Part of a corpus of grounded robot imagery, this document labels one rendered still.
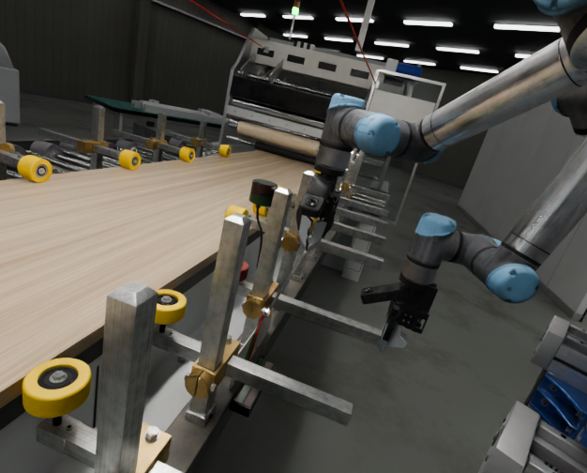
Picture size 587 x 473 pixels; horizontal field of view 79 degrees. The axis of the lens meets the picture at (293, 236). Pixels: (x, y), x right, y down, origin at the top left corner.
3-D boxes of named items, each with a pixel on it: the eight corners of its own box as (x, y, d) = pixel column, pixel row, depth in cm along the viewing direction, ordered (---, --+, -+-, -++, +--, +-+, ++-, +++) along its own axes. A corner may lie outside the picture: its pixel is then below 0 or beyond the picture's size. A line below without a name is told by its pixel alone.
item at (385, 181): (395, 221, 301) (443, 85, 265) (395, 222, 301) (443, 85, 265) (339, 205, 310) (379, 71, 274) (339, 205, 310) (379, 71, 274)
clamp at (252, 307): (276, 298, 100) (279, 282, 99) (258, 322, 88) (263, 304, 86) (257, 292, 101) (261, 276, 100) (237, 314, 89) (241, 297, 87)
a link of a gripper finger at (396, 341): (399, 364, 86) (413, 332, 83) (375, 355, 88) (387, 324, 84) (399, 357, 89) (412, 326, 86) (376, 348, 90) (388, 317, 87)
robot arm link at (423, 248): (468, 226, 74) (429, 218, 74) (448, 273, 78) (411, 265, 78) (452, 216, 82) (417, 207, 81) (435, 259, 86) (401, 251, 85)
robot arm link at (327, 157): (349, 153, 76) (313, 143, 78) (343, 174, 78) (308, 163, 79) (353, 150, 83) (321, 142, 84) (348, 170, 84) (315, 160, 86)
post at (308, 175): (281, 309, 121) (317, 172, 105) (278, 314, 118) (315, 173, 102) (272, 306, 122) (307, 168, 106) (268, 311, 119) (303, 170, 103)
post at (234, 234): (208, 427, 76) (252, 216, 60) (200, 439, 72) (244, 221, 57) (193, 420, 76) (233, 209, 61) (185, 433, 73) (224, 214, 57)
